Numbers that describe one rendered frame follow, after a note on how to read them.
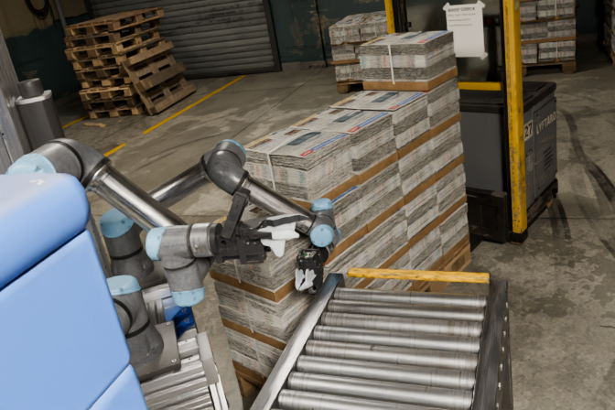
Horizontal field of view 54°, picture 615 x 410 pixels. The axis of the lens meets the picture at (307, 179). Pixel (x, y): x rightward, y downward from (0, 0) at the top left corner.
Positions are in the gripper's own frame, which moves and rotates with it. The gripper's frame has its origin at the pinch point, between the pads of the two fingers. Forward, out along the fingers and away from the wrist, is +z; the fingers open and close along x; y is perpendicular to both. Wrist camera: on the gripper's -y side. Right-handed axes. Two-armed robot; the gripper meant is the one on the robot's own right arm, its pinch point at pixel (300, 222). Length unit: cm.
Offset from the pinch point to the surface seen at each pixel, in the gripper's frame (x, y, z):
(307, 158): -95, 6, -16
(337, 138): -112, 2, -6
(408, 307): -36, 39, 19
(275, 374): -10.1, 42.7, -14.6
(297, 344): -21.8, 41.1, -10.9
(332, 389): -6.1, 44.6, 0.3
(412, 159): -155, 24, 21
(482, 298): -39, 39, 39
